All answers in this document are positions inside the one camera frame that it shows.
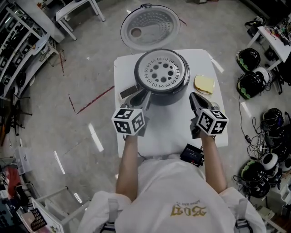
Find white shelf rack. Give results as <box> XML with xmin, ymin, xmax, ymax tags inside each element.
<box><xmin>0</xmin><ymin>6</ymin><xmax>50</xmax><ymax>98</ymax></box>

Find white perforated steamer plate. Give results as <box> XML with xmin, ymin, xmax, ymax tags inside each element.
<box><xmin>137</xmin><ymin>51</ymin><xmax>186</xmax><ymax>89</ymax></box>

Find dark blue rice cooker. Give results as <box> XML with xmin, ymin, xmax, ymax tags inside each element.
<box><xmin>120</xmin><ymin>3</ymin><xmax>191</xmax><ymax>106</ymax></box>

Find person's white shirt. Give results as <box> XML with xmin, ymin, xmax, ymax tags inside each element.
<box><xmin>77</xmin><ymin>154</ymin><xmax>266</xmax><ymax>233</ymax></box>

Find black waist-mounted device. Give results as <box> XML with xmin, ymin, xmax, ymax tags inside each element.
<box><xmin>180</xmin><ymin>143</ymin><xmax>205</xmax><ymax>168</ymax></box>

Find person's right forearm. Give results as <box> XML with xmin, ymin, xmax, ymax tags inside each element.
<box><xmin>200</xmin><ymin>134</ymin><xmax>228</xmax><ymax>194</ymax></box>

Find person's left forearm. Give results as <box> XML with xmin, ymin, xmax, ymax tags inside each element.
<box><xmin>115</xmin><ymin>134</ymin><xmax>140</xmax><ymax>202</ymax></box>

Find black tripod stand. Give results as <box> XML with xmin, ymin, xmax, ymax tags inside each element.
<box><xmin>0</xmin><ymin>91</ymin><xmax>30</xmax><ymax>137</ymax></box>

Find black mesh panel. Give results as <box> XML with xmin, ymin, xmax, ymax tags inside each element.
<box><xmin>29</xmin><ymin>208</ymin><xmax>48</xmax><ymax>232</ymax></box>

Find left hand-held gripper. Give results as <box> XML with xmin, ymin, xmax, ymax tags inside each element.
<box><xmin>111</xmin><ymin>90</ymin><xmax>152</xmax><ymax>137</ymax></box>

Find white oval board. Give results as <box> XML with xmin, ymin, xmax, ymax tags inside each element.
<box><xmin>34</xmin><ymin>34</ymin><xmax>50</xmax><ymax>56</ymax></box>

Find pile of dome cases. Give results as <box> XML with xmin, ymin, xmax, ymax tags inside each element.
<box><xmin>233</xmin><ymin>108</ymin><xmax>291</xmax><ymax>198</ymax></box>

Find white frame cart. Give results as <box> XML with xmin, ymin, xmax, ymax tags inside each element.
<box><xmin>30</xmin><ymin>185</ymin><xmax>91</xmax><ymax>233</ymax></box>

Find clear plastic box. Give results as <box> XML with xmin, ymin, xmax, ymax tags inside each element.
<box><xmin>15</xmin><ymin>147</ymin><xmax>34</xmax><ymax>176</ymax></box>

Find white side table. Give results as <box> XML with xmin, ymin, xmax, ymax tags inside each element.
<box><xmin>55</xmin><ymin>0</ymin><xmax>106</xmax><ymax>41</ymax></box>

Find white dome case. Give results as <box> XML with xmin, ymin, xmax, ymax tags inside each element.
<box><xmin>252</xmin><ymin>66</ymin><xmax>272</xmax><ymax>84</ymax></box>

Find red cloth item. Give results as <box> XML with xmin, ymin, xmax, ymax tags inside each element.
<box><xmin>6</xmin><ymin>167</ymin><xmax>22</xmax><ymax>198</ymax></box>

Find cluttered white desk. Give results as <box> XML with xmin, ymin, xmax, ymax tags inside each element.
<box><xmin>246</xmin><ymin>26</ymin><xmax>291</xmax><ymax>71</ymax></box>

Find yellow sponge cake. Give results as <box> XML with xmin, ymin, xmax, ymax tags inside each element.
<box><xmin>193</xmin><ymin>75</ymin><xmax>216</xmax><ymax>95</ymax></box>

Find black pot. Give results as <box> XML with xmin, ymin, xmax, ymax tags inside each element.
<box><xmin>134</xmin><ymin>49</ymin><xmax>189</xmax><ymax>91</ymax></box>

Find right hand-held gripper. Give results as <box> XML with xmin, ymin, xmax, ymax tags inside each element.
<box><xmin>189</xmin><ymin>92</ymin><xmax>229</xmax><ymax>139</ymax></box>

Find black dome case green trim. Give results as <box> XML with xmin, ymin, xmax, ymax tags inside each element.
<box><xmin>236</xmin><ymin>48</ymin><xmax>261</xmax><ymax>72</ymax></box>
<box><xmin>237</xmin><ymin>72</ymin><xmax>266</xmax><ymax>100</ymax></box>

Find grey shoulder strap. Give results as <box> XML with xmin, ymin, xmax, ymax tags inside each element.
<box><xmin>236</xmin><ymin>198</ymin><xmax>250</xmax><ymax>230</ymax></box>
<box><xmin>108</xmin><ymin>198</ymin><xmax>119</xmax><ymax>229</ymax></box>

